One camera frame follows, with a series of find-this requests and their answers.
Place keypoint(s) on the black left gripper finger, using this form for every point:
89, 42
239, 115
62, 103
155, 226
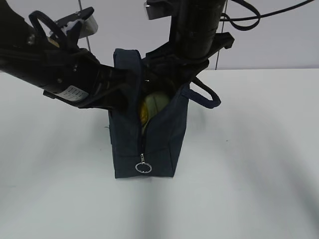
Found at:
111, 76
107, 96

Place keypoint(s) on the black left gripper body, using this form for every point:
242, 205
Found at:
59, 73

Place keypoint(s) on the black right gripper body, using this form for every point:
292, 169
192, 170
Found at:
184, 56

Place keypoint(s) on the yellow pear-shaped fruit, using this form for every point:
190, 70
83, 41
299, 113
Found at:
144, 113

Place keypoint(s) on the dark blue lunch bag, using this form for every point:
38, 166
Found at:
152, 149

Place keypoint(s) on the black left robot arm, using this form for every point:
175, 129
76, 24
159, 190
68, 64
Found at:
16, 34

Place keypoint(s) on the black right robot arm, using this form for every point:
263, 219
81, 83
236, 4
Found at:
200, 16

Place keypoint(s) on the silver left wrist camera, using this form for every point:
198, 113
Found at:
88, 24

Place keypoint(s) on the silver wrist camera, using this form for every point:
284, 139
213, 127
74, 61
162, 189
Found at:
156, 9
88, 24

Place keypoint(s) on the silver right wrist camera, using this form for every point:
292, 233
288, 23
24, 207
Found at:
156, 9

